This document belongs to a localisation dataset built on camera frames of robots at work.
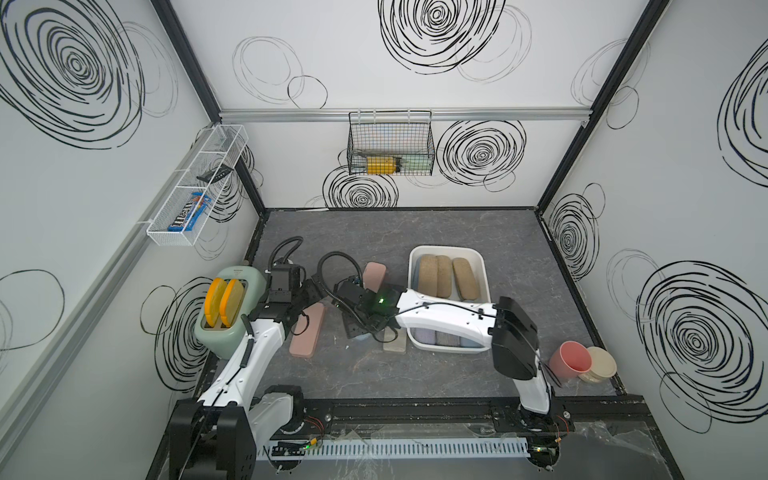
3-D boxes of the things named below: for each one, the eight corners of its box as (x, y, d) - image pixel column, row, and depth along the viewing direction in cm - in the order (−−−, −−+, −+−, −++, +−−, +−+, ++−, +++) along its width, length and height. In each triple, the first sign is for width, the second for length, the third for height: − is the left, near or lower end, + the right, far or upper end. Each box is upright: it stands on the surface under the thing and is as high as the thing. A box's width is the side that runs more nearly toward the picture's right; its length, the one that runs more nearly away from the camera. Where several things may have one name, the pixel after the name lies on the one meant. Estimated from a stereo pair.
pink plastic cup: (549, 381, 81) (566, 370, 73) (540, 353, 85) (555, 340, 78) (578, 381, 81) (598, 370, 73) (567, 353, 85) (585, 340, 78)
